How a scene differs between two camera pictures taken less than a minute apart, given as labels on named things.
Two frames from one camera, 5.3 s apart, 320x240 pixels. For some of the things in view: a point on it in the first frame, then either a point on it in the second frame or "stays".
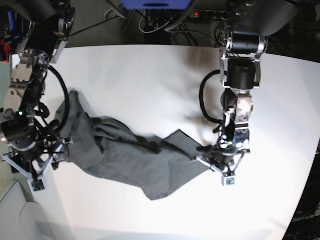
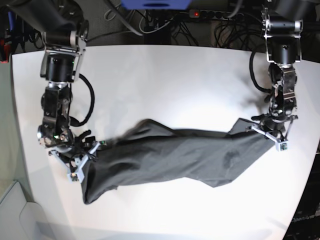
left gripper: x=23 y=159 -> x=66 y=152
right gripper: x=221 y=157 -> x=276 y=125
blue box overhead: x=156 y=5 stays
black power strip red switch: x=211 y=14 stays
